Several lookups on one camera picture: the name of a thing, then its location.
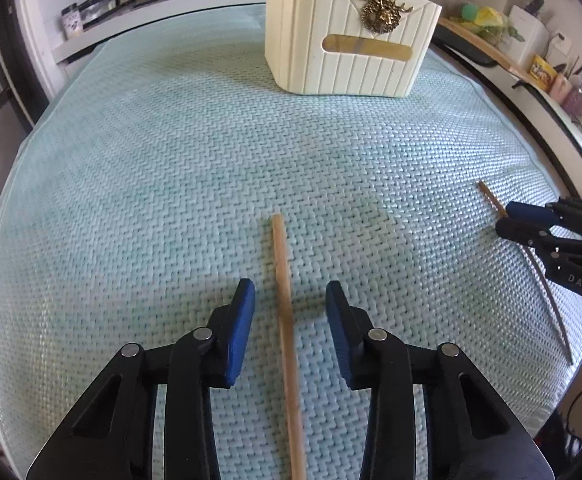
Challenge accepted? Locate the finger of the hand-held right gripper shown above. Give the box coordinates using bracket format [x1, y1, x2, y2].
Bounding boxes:
[505, 202, 561, 228]
[495, 217, 556, 253]

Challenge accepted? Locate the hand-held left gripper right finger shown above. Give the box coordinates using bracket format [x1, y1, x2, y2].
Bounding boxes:
[325, 280, 554, 480]

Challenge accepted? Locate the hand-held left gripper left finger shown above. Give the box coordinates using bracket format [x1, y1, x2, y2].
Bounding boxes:
[26, 278, 257, 480]

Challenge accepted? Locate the wooden chopstick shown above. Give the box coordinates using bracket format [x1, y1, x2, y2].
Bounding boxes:
[477, 180, 575, 366]
[270, 213, 308, 480]

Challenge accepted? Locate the cream ribbed utensil holder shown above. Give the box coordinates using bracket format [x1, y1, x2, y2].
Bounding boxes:
[264, 0, 443, 99]

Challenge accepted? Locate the pink packet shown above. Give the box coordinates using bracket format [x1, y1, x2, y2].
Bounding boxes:
[548, 72, 572, 106]

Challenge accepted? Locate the yellow snack packet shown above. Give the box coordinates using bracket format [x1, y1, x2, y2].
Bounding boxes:
[528, 54, 560, 86]

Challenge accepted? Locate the wooden cutting board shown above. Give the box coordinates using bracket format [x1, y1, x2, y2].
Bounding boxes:
[436, 17, 538, 87]

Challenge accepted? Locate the teal woven mat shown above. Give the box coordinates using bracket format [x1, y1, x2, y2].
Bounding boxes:
[0, 2, 582, 480]

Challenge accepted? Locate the black pan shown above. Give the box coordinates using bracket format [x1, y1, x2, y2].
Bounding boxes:
[431, 22, 503, 67]

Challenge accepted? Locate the white knife block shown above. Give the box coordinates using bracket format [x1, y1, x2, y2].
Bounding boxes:
[501, 0, 552, 64]

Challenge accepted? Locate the yellow green sponge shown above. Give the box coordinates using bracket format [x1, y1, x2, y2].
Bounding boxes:
[458, 3, 513, 44]

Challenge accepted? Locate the clear spice rack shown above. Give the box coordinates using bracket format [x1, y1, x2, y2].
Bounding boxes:
[78, 0, 120, 29]

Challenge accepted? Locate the white spice jar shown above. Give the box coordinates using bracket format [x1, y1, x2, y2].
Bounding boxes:
[61, 3, 84, 39]

